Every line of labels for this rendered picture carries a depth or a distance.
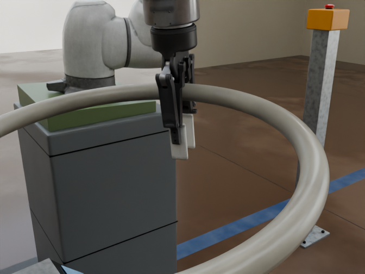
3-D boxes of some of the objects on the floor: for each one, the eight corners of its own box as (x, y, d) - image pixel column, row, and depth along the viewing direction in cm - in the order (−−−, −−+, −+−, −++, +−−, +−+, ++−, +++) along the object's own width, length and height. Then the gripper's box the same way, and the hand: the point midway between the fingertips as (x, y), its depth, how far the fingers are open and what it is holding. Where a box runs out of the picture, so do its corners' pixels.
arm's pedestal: (26, 288, 159) (-7, 100, 131) (134, 247, 185) (126, 82, 157) (66, 384, 120) (31, 145, 92) (196, 313, 147) (199, 111, 119)
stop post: (329, 234, 195) (365, 7, 157) (304, 249, 184) (336, 8, 146) (297, 217, 210) (322, 6, 172) (272, 229, 199) (294, 7, 161)
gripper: (169, 14, 70) (179, 131, 81) (128, 35, 56) (148, 173, 67) (208, 13, 68) (214, 135, 78) (177, 35, 54) (189, 179, 64)
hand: (182, 136), depth 71 cm, fingers closed on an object, 4 cm apart
